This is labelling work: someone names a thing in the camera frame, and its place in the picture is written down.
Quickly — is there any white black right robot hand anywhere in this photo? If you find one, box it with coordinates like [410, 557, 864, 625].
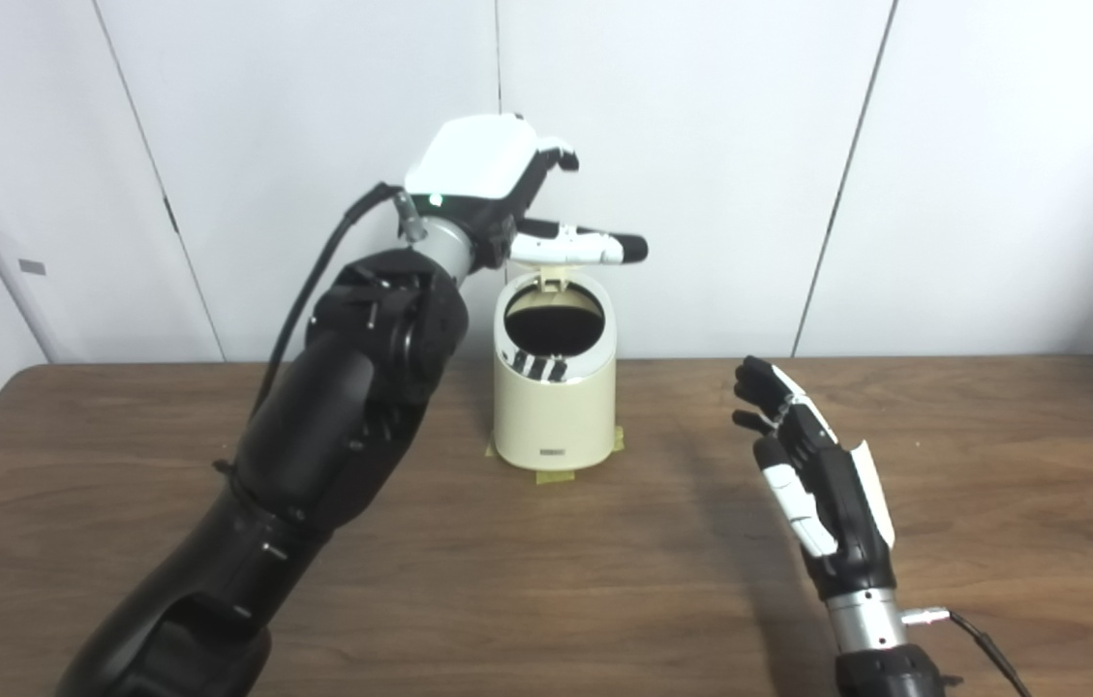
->
[732, 355, 897, 601]

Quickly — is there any cream-colored bin body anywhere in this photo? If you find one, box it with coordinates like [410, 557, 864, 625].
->
[492, 271, 618, 472]

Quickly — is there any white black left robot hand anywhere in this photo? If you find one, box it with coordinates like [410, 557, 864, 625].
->
[404, 113, 650, 277]

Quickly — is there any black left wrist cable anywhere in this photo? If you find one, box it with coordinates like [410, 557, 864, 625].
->
[251, 182, 426, 417]

